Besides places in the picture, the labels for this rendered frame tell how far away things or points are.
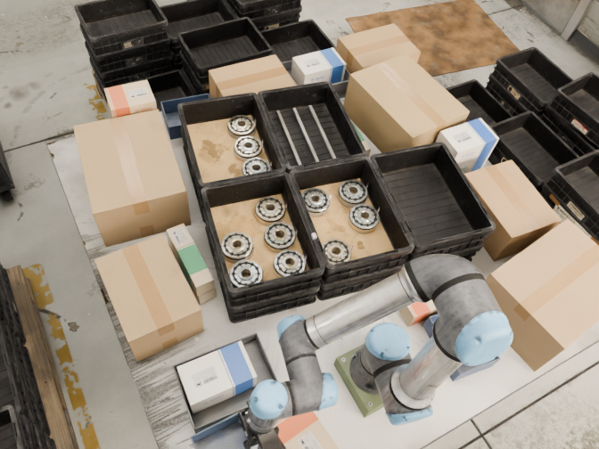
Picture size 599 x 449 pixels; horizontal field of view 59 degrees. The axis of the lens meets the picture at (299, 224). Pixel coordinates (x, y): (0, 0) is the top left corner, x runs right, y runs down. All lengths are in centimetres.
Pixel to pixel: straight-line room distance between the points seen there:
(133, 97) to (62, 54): 182
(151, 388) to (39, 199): 161
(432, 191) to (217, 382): 101
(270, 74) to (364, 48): 46
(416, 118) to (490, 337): 122
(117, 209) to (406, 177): 102
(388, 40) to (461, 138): 64
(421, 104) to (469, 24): 228
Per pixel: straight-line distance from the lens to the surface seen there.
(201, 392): 159
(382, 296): 118
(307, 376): 122
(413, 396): 139
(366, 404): 164
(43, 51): 392
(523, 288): 181
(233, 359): 162
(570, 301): 186
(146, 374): 173
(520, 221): 201
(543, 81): 348
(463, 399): 180
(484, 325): 109
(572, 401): 281
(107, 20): 322
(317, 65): 236
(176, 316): 161
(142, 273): 169
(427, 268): 115
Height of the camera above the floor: 231
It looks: 55 degrees down
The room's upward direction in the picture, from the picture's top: 9 degrees clockwise
